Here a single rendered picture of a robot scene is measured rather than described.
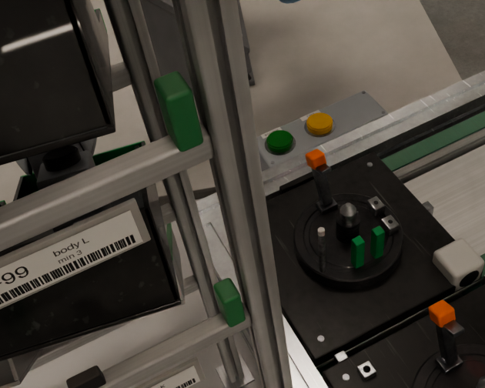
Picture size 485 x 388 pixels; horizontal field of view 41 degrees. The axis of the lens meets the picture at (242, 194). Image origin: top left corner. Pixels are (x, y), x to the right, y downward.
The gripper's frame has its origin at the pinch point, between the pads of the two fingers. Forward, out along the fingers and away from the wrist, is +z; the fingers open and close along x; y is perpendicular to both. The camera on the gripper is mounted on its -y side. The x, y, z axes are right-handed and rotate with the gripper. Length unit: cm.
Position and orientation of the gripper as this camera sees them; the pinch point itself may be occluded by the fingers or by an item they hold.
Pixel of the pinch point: (54, 152)
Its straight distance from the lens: 63.2
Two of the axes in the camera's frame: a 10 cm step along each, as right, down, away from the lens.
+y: 0.3, 2.6, 9.7
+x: -9.6, 2.7, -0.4
